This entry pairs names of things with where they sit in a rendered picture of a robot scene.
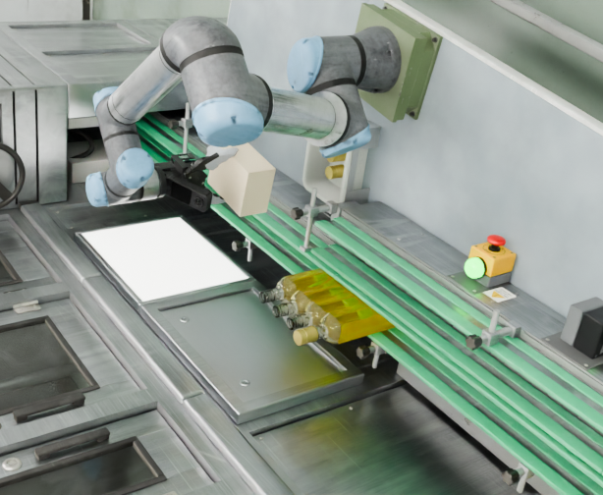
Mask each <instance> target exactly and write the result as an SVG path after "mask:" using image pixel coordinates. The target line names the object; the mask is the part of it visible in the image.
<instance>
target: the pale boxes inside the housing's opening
mask: <svg viewBox="0 0 603 495"><path fill-rule="evenodd" d="M89 127H99V124H98V120H97V117H89V118H78V119H68V129H79V128H89ZM94 145H95V147H94V150H93V152H92V153H91V154H90V155H88V157H85V158H70V157H73V156H76V155H79V154H82V153H84V152H86V151H87V150H88V149H89V143H88V141H87V140H85V141H76V142H68V180H69V181H70V182H71V183H72V184H75V183H83V182H86V178H87V176H88V175H90V174H93V173H98V172H105V171H107V170H108V169H109V168H110V166H109V162H108V158H107V154H106V151H105V147H104V142H103V139H95V140H94Z"/></svg>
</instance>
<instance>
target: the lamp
mask: <svg viewBox="0 0 603 495"><path fill-rule="evenodd" d="M486 271H487V266H486V263H485V261H484V260H483V258H481V257H479V256H476V257H473V258H470V259H468V260H467V261H466V264H465V272H466V275H467V276H469V277H470V278H480V277H483V276H484V275H485V274H486Z"/></svg>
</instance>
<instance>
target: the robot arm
mask: <svg viewBox="0 0 603 495"><path fill-rule="evenodd" d="M401 64H402V57H401V50H400V46H399V43H398V40H397V38H396V36H395V35H394V34H393V33H392V32H391V31H390V30H389V29H388V28H386V27H382V26H375V27H367V28H365V29H363V30H362V31H359V32H357V33H355V34H352V35H334V36H318V35H315V36H313V37H305V38H302V39H300V40H298V41H297V42H296V43H295V44H294V46H293V47H292V49H291V51H290V54H289V59H288V63H287V76H288V81H289V84H290V86H291V88H292V89H293V90H294V91H290V90H286V89H282V88H278V87H273V86H269V84H268V83H267V81H266V80H265V79H263V78H262V77H260V76H258V75H255V74H251V73H249V72H248V69H247V63H246V60H245V56H244V53H243V49H242V47H241V44H240V42H239V40H238V38H237V37H236V35H235V34H234V33H233V32H232V31H231V30H230V29H229V28H228V27H227V26H226V25H224V24H223V23H221V22H220V21H218V20H215V19H212V18H209V17H205V16H190V17H186V18H182V19H180V20H178V21H176V22H175V23H173V24H171V25H170V26H169V27H168V28H167V29H166V30H165V31H164V32H163V34H162V35H161V37H160V40H159V46H158V47H157V48H156V49H155V50H154V51H153V52H152V53H151V54H150V55H149V56H148V57H147V58H146V59H145V60H144V61H143V62H142V63H141V64H140V65H139V67H138V68H137V69H136V70H135V71H134V72H133V73H132V74H131V75H130V76H129V77H128V78H127V79H126V80H125V81H124V82H123V83H122V84H121V85H120V86H111V87H106V88H103V89H102V90H100V91H97V92H96V93H95V94H94V96H93V104H94V113H95V116H96V117H97V120H98V124H99V128H100V132H101V135H102V139H103V142H104V147H105V151H106V154H107V158H108V162H109V166H110V168H109V169H108V170H107V171H105V172H98V173H93V174H90V175H88V176H87V178H86V182H85V190H86V195H87V198H88V200H89V202H90V203H91V204H92V205H93V206H95V207H99V206H109V205H116V204H122V203H129V202H136V201H142V200H149V199H155V198H156V197H163V196H164V195H165V194H166V195H168V196H171V197H172V198H174V199H176V200H178V201H180V202H182V203H184V204H187V205H189V206H191V207H193V208H195V209H197V210H199V211H201V212H204V211H206V210H207V209H208V208H210V206H211V204H219V203H224V202H226V201H225V200H224V198H223V197H222V196H219V195H218V194H217V193H212V192H211V191H210V190H209V189H206V186H205V185H204V183H205V178H207V175H206V174H205V173H204V172H203V170H205V169H208V170H214V169H216V168H217V167H218V165H219V164H221V163H222V162H226V161H227V160H228V159H229V158H231V157H232V156H235V155H236V153H237V152H238V148H237V147H232V148H227V149H222V148H220V147H227V146H230V145H231V146H237V145H242V144H245V143H248V142H251V141H253V140H255V139H256V138H258V137H259V136H260V135H261V134H262V132H268V133H275V134H282V135H289V136H296V137H304V138H305V139H306V140H307V141H308V142H309V143H311V144H313V145H316V146H319V148H320V149H319V151H320V152H321V154H322V156H323V157H324V158H331V157H335V156H338V155H341V154H344V153H347V152H350V151H352V150H355V149H357V148H360V147H362V146H364V145H366V144H367V143H369V142H370V140H371V133H370V129H369V127H370V126H369V124H368V123H367V120H366V116H365V113H364V110H363V106H362V103H361V100H360V96H359V93H358V89H360V90H364V91H367V92H370V93H383V92H387V91H388V90H390V89H391V88H392V87H393V86H394V85H395V83H396V82H397V80H398V77H399V74H400V70H401ZM181 81H183V83H184V86H185V90H186V94H187V97H188V101H189V105H190V108H191V111H192V122H193V124H194V126H195V127H196V130H197V133H198V136H199V137H200V139H201V140H202V141H203V142H205V143H206V144H209V145H210V146H208V147H207V155H206V156H204V157H201V158H199V159H197V160H196V161H195V160H190V159H195V157H194V156H193V155H192V154H191V153H184V154H176V155H171V161H170V162H162V163H154V162H153V159H152V158H151V156H150V155H149V154H148V153H147V152H146V151H145V150H143V149H142V148H141V144H140V140H139V136H138V133H137V126H136V122H137V121H138V120H139V119H140V118H141V117H142V116H144V115H145V114H146V113H147V112H148V111H149V110H150V109H151V108H152V107H153V106H154V105H156V104H157V103H158V102H159V101H160V100H161V99H162V98H163V97H164V96H165V95H167V94H168V93H169V92H170V91H171V90H172V89H173V88H174V87H175V86H176V85H178V84H179V83H180V82H181ZM184 155H187V156H188V157H189V158H180V157H179V156H184ZM173 159H174V160H175V162H174V161H173ZM183 160H185V161H183Z"/></svg>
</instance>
